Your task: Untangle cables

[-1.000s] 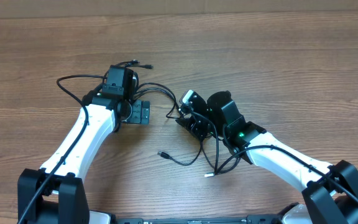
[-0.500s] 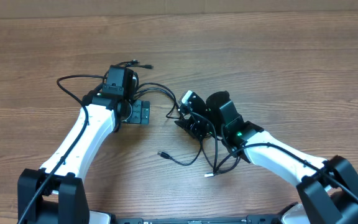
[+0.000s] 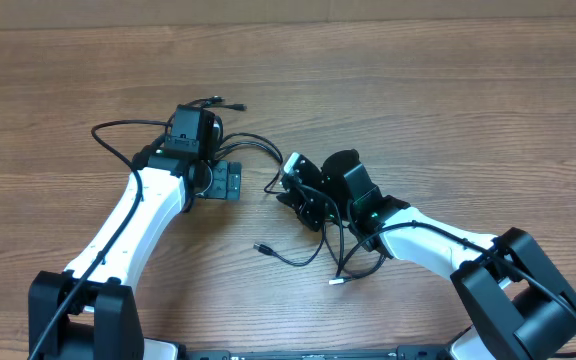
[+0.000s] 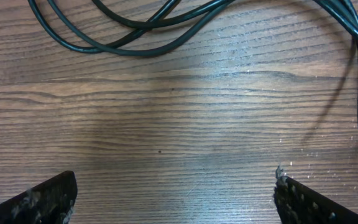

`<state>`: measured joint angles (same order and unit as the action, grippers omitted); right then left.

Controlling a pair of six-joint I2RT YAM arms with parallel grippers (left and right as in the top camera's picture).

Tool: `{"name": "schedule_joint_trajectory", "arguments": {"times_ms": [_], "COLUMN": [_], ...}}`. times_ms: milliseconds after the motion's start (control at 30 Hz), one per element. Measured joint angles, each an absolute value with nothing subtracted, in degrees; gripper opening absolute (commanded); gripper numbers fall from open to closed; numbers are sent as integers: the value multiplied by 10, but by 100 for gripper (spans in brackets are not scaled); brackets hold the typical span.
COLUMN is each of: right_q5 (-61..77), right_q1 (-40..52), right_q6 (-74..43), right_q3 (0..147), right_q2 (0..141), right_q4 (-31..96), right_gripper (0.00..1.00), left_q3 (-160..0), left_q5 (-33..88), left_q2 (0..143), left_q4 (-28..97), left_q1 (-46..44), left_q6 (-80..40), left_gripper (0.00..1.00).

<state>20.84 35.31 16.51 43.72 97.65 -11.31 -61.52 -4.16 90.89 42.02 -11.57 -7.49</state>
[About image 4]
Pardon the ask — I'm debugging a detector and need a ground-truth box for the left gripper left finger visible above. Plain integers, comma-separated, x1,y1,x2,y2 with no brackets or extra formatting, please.
0,170,78,224

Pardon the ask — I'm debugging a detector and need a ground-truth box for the black usb cable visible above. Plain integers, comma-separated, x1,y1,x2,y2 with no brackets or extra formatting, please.
27,0,358,166

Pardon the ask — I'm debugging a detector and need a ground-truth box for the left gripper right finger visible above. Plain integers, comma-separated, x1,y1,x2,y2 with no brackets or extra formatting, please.
273,167,358,224

